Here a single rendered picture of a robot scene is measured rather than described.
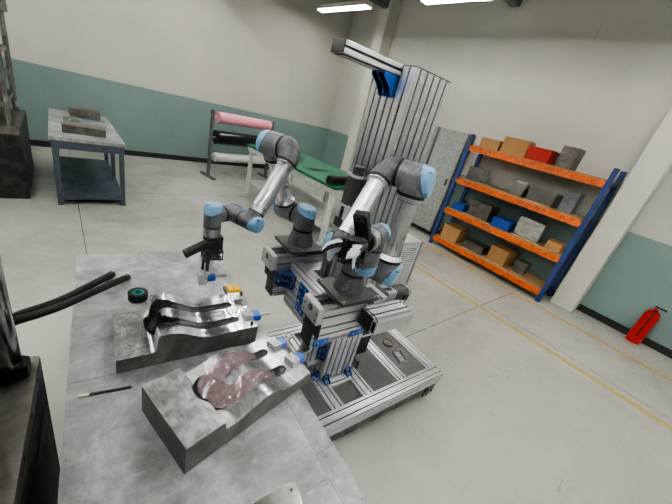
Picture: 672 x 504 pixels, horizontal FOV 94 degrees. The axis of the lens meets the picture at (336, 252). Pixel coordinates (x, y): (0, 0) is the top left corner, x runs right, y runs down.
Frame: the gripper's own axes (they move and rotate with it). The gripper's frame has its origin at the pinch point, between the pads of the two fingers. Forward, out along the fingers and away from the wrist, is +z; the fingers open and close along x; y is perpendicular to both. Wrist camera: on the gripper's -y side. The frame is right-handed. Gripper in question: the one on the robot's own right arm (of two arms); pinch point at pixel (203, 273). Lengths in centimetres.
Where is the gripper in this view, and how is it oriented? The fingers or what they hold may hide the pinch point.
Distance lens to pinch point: 160.9
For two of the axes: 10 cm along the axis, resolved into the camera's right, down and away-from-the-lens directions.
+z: -2.4, 8.8, 4.0
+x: -5.4, -4.7, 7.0
